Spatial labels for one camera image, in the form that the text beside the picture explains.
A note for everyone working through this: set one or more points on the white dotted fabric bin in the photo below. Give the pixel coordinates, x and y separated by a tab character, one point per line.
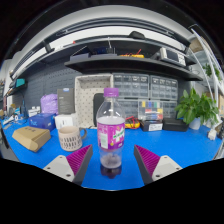
86	100

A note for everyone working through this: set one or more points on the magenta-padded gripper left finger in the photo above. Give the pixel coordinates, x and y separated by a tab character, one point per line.
63	166

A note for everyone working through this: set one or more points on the grey wide-drawer parts cabinet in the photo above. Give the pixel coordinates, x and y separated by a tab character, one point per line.
128	107

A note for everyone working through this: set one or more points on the yellow multimeter with leads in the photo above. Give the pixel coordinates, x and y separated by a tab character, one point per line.
132	124

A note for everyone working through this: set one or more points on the clear bottle with purple label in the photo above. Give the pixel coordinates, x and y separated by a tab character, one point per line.
110	133

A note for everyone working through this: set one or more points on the dark grey flat box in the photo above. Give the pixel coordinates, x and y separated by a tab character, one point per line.
65	101

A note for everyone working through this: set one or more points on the black case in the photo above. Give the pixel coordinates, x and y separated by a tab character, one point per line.
175	124

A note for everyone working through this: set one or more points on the purple plastic bag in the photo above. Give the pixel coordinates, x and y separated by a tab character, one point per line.
49	104

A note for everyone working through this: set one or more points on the black flat device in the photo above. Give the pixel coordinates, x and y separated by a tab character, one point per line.
97	106

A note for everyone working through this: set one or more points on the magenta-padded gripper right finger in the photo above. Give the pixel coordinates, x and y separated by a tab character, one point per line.
163	166

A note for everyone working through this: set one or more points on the beige patterned mug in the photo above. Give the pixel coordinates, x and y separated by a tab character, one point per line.
69	138

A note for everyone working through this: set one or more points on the grey small-drawer parts cabinet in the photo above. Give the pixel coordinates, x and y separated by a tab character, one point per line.
131	86
164	88

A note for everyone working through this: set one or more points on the black box with white label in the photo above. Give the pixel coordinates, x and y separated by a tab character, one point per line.
151	126

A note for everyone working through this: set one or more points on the green potted plant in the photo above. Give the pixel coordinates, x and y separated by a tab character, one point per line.
195	106

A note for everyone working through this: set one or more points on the blue box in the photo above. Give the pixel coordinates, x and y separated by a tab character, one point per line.
41	120

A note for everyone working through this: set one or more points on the brown cardboard box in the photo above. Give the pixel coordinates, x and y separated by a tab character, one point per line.
30	137

